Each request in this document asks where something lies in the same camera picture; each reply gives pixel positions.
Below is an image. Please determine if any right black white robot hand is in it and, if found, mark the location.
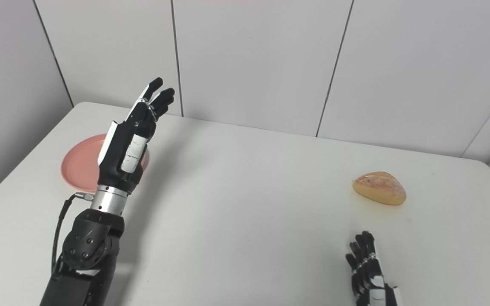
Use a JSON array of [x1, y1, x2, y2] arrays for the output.
[[345, 231, 401, 306]]

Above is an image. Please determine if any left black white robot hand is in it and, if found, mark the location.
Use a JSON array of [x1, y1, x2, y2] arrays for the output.
[[97, 77, 176, 194]]

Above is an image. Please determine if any pink round plate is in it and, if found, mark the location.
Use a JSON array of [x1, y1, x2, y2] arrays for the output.
[[61, 134, 150, 194]]

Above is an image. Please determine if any golden bread roll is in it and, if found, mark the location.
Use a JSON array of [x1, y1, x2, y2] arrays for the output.
[[353, 171, 407, 206]]

